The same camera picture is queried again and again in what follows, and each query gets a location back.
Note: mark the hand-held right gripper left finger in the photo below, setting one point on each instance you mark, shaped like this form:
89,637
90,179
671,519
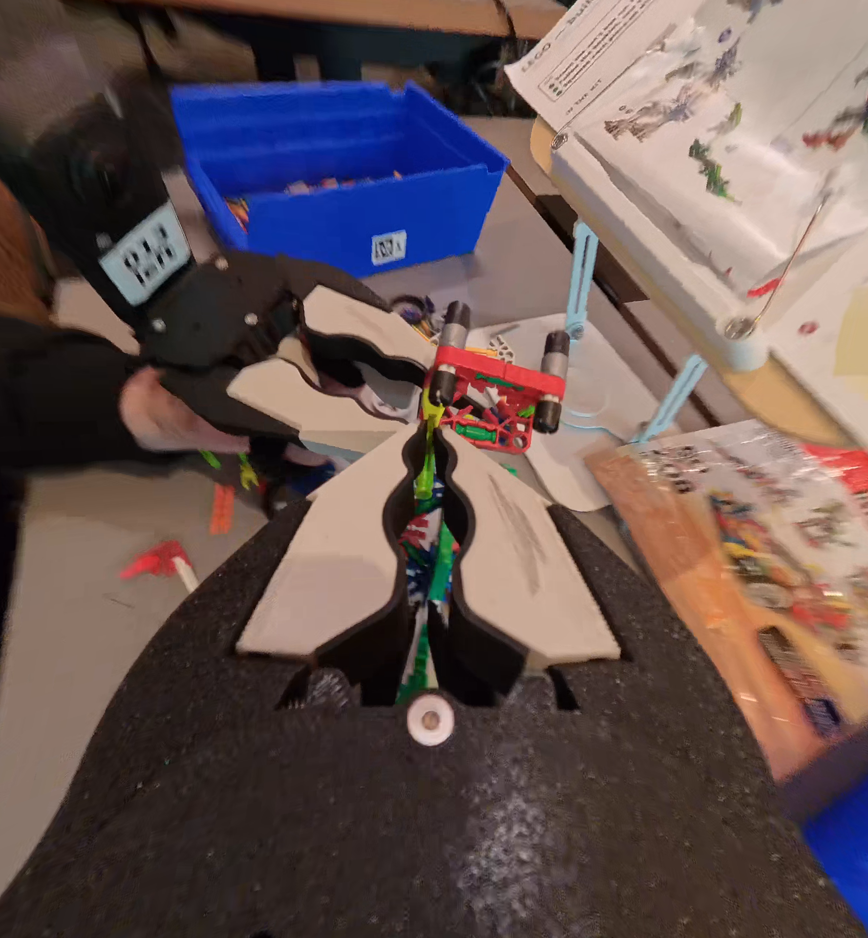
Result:
316,579

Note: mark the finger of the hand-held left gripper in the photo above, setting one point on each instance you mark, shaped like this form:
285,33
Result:
294,396
368,322

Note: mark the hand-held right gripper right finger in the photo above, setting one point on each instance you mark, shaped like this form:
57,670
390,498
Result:
544,586

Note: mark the yellow clip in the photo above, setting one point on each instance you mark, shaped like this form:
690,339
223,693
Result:
432,419

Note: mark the colourful construction toy model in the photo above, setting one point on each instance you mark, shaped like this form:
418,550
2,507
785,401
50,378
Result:
500,363

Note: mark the lime green rod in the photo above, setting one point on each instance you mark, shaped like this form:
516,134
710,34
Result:
425,473

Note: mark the red corner connector assembly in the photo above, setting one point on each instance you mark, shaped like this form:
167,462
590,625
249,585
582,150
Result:
155,560

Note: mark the person's left hand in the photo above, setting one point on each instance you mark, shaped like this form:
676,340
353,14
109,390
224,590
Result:
163,418

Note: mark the small tyre with hub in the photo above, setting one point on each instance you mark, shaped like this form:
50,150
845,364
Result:
412,308

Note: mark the white code sticker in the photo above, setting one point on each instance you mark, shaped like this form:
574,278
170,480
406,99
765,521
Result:
388,248

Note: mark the blue snowflake connector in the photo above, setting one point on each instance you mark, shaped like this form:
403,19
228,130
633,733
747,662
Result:
309,476

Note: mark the yellow-green clip piece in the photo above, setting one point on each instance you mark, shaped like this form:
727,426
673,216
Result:
248,473

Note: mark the blue storage bin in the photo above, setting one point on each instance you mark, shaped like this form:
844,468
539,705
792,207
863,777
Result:
331,227
859,865

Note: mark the orange ladder piece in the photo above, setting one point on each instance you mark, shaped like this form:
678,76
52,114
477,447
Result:
223,509

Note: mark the pile of small toy pieces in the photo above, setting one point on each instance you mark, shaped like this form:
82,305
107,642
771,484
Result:
316,187

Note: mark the printed toy packaging bag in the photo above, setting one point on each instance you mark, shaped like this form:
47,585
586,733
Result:
697,586

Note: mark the white and blue document stand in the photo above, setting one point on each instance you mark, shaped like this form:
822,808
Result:
785,396

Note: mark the clear picture sleeve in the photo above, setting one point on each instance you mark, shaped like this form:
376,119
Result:
697,146

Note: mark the white instruction board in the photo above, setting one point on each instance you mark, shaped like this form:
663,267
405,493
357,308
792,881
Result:
844,308

